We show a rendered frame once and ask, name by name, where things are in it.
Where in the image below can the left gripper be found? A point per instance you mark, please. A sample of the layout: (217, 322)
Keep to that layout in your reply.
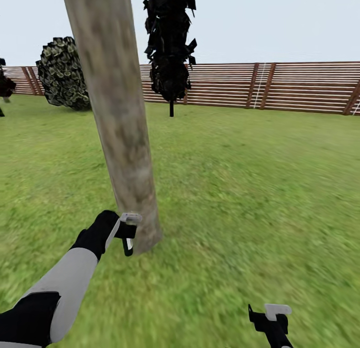
(129, 231)

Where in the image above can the pesticide atomizer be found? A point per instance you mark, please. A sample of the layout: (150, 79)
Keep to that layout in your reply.
(127, 246)

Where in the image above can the bush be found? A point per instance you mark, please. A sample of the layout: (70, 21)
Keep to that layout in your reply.
(61, 76)

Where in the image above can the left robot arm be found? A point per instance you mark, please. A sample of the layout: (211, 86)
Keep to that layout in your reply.
(46, 312)

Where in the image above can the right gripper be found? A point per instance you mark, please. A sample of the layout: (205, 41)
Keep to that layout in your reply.
(262, 323)

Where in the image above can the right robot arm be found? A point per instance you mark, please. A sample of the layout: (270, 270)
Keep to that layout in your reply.
(274, 323)

